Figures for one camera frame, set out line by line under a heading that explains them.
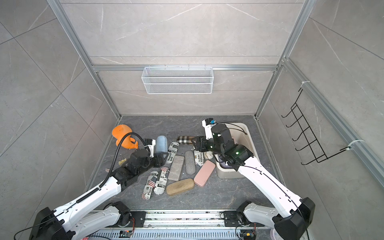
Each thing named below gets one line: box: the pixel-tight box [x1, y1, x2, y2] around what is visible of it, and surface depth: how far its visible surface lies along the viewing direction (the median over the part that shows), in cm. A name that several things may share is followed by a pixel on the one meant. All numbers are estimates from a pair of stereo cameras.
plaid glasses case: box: [176, 136, 196, 144], surface depth 103 cm
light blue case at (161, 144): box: [156, 135, 168, 153], surface depth 79 cm
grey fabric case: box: [185, 151, 196, 175], surface depth 92 cm
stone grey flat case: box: [167, 155, 185, 181], surface depth 90 cm
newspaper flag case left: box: [141, 170, 159, 201], surface depth 83 cm
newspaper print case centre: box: [194, 150, 204, 167], surface depth 94 cm
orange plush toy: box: [112, 124, 139, 150], surface depth 102 cm
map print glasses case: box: [203, 150, 214, 160], surface depth 96 cm
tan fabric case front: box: [166, 178, 195, 196], surface depth 83 cm
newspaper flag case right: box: [153, 166, 171, 196], surface depth 84 cm
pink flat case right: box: [193, 160, 216, 187], surface depth 88 cm
